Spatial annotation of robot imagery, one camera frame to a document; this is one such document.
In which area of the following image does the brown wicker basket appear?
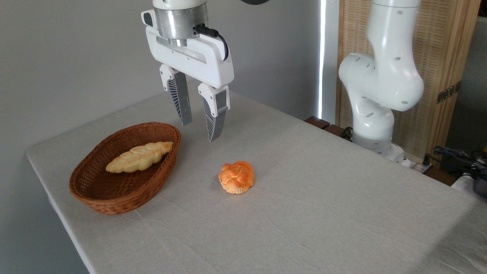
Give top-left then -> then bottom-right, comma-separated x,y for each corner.
69,122 -> 182,215

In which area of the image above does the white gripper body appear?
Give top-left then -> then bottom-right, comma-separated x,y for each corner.
141,9 -> 234,87

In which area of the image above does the dark wooden base table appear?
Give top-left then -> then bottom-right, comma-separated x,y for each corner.
304,116 -> 457,187

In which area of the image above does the metal screen hinge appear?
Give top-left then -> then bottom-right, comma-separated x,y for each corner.
436,81 -> 462,104

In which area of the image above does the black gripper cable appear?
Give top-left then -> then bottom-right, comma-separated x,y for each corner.
193,24 -> 229,61

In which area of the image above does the wooden folding screen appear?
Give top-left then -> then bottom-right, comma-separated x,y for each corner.
336,0 -> 482,168

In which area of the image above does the round orange bread roll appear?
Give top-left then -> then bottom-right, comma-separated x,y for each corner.
218,161 -> 255,194

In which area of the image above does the long braided bread loaf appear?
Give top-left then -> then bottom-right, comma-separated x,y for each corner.
105,142 -> 174,174

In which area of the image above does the grey tablecloth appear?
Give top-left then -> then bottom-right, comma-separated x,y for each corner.
26,80 -> 487,274

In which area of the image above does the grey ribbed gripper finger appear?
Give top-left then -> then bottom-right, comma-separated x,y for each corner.
159,64 -> 193,127
197,82 -> 231,142

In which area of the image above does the bundle of dark cables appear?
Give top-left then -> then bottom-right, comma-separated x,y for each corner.
423,146 -> 487,181

